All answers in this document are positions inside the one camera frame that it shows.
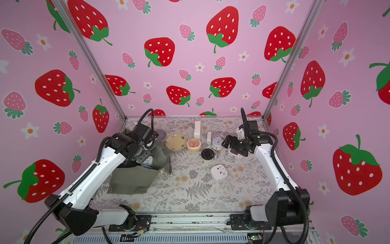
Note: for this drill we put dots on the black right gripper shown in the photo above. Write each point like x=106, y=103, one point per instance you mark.
x=231, y=144

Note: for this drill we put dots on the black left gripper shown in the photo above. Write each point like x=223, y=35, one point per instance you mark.
x=147, y=154

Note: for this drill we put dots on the white round alarm clock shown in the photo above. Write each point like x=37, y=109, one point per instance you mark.
x=216, y=143

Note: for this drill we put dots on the small black round clock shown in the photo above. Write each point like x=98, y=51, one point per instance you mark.
x=208, y=156

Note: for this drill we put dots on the white pink alarm clock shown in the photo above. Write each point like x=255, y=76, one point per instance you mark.
x=218, y=173

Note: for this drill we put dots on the olive green canvas bag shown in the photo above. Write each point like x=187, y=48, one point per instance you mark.
x=137, y=179

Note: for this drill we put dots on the tall white rectangular clock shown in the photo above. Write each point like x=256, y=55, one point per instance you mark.
x=197, y=129

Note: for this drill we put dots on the white digital clock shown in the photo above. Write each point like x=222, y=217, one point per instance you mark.
x=232, y=153

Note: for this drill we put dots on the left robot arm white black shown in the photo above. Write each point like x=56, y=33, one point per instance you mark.
x=71, y=207

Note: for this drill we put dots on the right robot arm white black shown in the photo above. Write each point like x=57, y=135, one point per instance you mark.
x=288, y=204

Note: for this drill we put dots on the peach round alarm clock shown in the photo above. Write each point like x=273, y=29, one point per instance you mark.
x=194, y=144

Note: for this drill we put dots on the lavender grey bowl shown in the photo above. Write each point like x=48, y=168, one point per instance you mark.
x=161, y=135

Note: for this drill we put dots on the yellow ceramic plate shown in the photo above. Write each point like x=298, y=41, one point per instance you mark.
x=176, y=142

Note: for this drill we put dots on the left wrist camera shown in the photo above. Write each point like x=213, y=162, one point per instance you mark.
x=146, y=134

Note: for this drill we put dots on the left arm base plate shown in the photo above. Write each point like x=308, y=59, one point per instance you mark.
x=133, y=224

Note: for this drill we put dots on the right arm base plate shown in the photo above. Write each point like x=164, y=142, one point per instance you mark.
x=243, y=221

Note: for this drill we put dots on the aluminium frame rail front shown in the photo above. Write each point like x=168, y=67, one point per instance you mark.
x=182, y=222

